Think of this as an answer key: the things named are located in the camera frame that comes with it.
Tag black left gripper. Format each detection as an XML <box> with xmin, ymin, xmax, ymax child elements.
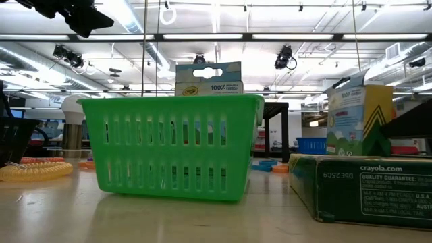
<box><xmin>15</xmin><ymin>0</ymin><xmax>115</xmax><ymax>39</ymax></box>

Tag yellow spiral wrist coil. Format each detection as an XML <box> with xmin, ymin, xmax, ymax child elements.
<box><xmin>0</xmin><ymin>161</ymin><xmax>74</xmax><ymax>184</ymax></box>

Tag red storage bin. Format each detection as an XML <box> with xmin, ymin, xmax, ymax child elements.
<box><xmin>391</xmin><ymin>145</ymin><xmax>420</xmax><ymax>156</ymax></box>

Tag brass lamp with white bulb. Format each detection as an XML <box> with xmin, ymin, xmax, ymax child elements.
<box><xmin>46</xmin><ymin>94</ymin><xmax>92</xmax><ymax>159</ymax></box>

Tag blue plastic slotted basket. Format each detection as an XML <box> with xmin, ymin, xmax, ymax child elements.
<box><xmin>296</xmin><ymin>136</ymin><xmax>328</xmax><ymax>157</ymax></box>

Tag black mesh monitor riser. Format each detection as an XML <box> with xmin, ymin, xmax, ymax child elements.
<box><xmin>262</xmin><ymin>101</ymin><xmax>291</xmax><ymax>164</ymax></box>

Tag black plastic slotted basket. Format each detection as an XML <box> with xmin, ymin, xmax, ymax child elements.
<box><xmin>0</xmin><ymin>115</ymin><xmax>42</xmax><ymax>169</ymax></box>

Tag orange spiral wrist coil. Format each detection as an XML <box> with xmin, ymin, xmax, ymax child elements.
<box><xmin>19</xmin><ymin>156</ymin><xmax>65</xmax><ymax>165</ymax></box>

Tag white shelf unit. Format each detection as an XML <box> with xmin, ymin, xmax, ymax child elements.
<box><xmin>255</xmin><ymin>130</ymin><xmax>266</xmax><ymax>151</ymax></box>

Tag green plastic slotted basket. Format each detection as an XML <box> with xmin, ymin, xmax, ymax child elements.
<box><xmin>76</xmin><ymin>94</ymin><xmax>266</xmax><ymax>203</ymax></box>

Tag thin black cable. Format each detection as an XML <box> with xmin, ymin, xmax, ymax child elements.
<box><xmin>140</xmin><ymin>0</ymin><xmax>149</xmax><ymax>97</ymax></box>
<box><xmin>155</xmin><ymin>0</ymin><xmax>161</xmax><ymax>97</ymax></box>

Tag silver ventilation duct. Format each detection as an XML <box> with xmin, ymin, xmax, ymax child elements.
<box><xmin>0</xmin><ymin>45</ymin><xmax>99</xmax><ymax>92</ymax></box>
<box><xmin>337</xmin><ymin>42</ymin><xmax>432</xmax><ymax>92</ymax></box>

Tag white cable ring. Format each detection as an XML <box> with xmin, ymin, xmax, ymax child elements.
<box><xmin>159</xmin><ymin>5</ymin><xmax>178</xmax><ymax>26</ymax></box>

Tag thin yellow cable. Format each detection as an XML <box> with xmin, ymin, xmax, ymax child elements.
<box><xmin>352</xmin><ymin>0</ymin><xmax>362</xmax><ymax>73</ymax></box>

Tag black light bar frame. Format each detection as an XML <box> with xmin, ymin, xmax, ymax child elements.
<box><xmin>0</xmin><ymin>32</ymin><xmax>432</xmax><ymax>43</ymax></box>

